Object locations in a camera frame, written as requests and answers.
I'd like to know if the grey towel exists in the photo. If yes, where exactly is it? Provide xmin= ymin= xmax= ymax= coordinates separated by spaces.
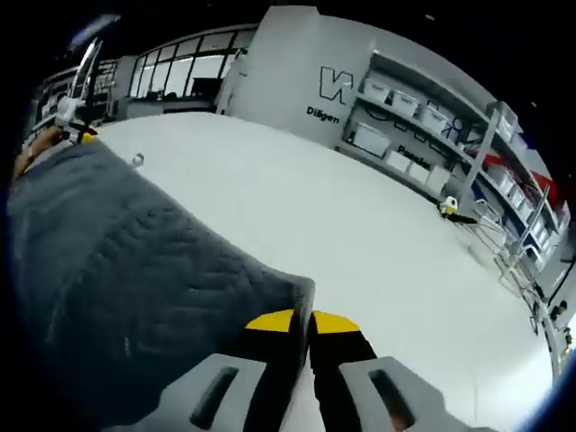
xmin=6 ymin=143 xmax=317 ymax=424

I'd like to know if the large computer monitor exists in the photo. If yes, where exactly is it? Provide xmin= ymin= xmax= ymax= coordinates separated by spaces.
xmin=71 ymin=38 xmax=105 ymax=100

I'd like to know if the grey reception counter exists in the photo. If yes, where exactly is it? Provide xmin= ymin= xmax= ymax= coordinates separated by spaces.
xmin=125 ymin=95 xmax=221 ymax=121

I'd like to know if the dark screen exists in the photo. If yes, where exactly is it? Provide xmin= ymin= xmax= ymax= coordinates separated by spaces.
xmin=192 ymin=76 xmax=221 ymax=98

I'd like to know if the spare white hand-held gripper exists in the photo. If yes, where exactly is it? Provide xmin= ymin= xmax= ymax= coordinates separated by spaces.
xmin=438 ymin=195 xmax=478 ymax=226

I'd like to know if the grey metal shelving unit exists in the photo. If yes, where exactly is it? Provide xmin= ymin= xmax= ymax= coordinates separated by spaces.
xmin=463 ymin=101 xmax=569 ymax=272
xmin=337 ymin=49 xmax=501 ymax=200

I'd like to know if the group of white storage boxes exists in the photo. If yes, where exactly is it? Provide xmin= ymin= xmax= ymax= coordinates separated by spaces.
xmin=488 ymin=107 xmax=559 ymax=253
xmin=353 ymin=76 xmax=455 ymax=193

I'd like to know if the white wire rack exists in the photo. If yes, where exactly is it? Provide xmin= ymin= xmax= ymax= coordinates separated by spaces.
xmin=467 ymin=200 xmax=551 ymax=303

